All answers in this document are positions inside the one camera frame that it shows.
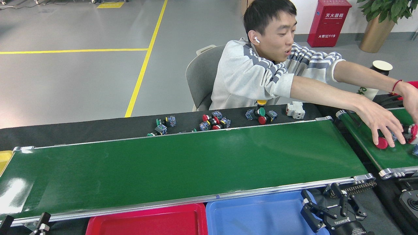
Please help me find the grey chair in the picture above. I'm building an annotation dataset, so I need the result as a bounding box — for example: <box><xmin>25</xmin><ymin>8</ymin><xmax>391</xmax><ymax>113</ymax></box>
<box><xmin>185</xmin><ymin>44</ymin><xmax>229</xmax><ymax>112</ymax></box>

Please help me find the white bottle with black cap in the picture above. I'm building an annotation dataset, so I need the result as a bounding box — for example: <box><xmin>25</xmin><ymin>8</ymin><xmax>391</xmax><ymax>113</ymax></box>
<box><xmin>358</xmin><ymin>60</ymin><xmax>394</xmax><ymax>101</ymax></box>

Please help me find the person's left hand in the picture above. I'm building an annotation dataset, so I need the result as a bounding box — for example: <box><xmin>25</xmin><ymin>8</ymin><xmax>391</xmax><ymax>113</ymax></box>
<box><xmin>400</xmin><ymin>83</ymin><xmax>418</xmax><ymax>124</ymax></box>

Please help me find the red plastic tray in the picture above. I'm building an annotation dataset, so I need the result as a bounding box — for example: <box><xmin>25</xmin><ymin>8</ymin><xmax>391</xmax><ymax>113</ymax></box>
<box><xmin>86</xmin><ymin>202</ymin><xmax>208</xmax><ymax>235</ymax></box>

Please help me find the long green conveyor belt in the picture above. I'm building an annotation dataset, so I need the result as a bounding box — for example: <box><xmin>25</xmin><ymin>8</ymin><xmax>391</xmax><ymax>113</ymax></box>
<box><xmin>0</xmin><ymin>116</ymin><xmax>377</xmax><ymax>228</ymax></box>

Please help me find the short green conveyor belt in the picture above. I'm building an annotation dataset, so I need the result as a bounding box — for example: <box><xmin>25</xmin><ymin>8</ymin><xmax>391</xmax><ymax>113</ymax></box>
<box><xmin>336</xmin><ymin>108</ymin><xmax>418</xmax><ymax>180</ymax></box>

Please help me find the person's right hand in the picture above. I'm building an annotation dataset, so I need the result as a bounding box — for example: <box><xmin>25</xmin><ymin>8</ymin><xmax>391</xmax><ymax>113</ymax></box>
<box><xmin>354</xmin><ymin>96</ymin><xmax>406</xmax><ymax>148</ymax></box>

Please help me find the black joystick controller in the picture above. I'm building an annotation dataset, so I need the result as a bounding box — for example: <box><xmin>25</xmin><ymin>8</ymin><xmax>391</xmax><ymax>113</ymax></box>
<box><xmin>399</xmin><ymin>189</ymin><xmax>418</xmax><ymax>222</ymax></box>

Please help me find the red string bracelet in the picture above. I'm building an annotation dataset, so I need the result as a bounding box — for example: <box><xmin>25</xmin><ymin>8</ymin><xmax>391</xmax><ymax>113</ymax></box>
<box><xmin>391</xmin><ymin>79</ymin><xmax>403</xmax><ymax>96</ymax></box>

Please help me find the blue plastic tray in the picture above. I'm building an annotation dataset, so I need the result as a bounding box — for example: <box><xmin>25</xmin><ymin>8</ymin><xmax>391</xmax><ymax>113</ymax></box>
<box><xmin>206</xmin><ymin>190</ymin><xmax>331</xmax><ymax>235</ymax></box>

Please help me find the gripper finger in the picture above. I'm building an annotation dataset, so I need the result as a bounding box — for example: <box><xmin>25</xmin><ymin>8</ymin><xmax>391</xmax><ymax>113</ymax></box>
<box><xmin>29</xmin><ymin>212</ymin><xmax>52</xmax><ymax>235</ymax></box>
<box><xmin>0</xmin><ymin>215</ymin><xmax>14</xmax><ymax>235</ymax></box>

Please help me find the yellow plastic bin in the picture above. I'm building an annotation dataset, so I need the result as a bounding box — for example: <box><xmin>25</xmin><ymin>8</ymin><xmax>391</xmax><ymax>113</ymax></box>
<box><xmin>0</xmin><ymin>150</ymin><xmax>14</xmax><ymax>178</ymax></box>

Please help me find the person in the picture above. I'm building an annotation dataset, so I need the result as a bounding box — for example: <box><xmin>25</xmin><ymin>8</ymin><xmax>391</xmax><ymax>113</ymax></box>
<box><xmin>209</xmin><ymin>0</ymin><xmax>418</xmax><ymax>148</ymax></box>

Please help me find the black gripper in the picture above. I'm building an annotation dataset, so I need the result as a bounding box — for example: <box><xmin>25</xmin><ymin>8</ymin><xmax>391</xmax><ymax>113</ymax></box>
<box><xmin>300</xmin><ymin>183</ymin><xmax>374</xmax><ymax>235</ymax></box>

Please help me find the potted plant in gold pot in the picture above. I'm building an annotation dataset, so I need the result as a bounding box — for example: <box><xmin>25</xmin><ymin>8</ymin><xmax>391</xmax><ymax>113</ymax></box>
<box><xmin>357</xmin><ymin>0</ymin><xmax>418</xmax><ymax>53</ymax></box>

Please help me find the red fire extinguisher cabinet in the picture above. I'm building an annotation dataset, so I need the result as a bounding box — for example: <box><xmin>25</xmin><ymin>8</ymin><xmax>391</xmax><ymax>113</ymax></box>
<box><xmin>307</xmin><ymin>0</ymin><xmax>352</xmax><ymax>48</ymax></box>

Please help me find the white circuit breaker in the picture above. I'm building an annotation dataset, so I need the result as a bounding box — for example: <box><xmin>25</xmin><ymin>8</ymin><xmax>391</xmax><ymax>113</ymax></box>
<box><xmin>286</xmin><ymin>101</ymin><xmax>306</xmax><ymax>120</ymax></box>

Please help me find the green push button switch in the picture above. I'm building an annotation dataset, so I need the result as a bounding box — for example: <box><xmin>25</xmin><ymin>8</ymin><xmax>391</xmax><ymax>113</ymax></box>
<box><xmin>245</xmin><ymin>108</ymin><xmax>266</xmax><ymax>121</ymax></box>
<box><xmin>156</xmin><ymin>116</ymin><xmax>177</xmax><ymax>128</ymax></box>
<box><xmin>147</xmin><ymin>124</ymin><xmax>168</xmax><ymax>137</ymax></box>

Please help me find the black conveyor drive chain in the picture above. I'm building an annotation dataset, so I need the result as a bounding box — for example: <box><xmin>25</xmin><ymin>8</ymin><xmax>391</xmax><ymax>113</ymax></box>
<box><xmin>328</xmin><ymin>181</ymin><xmax>378</xmax><ymax>198</ymax></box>

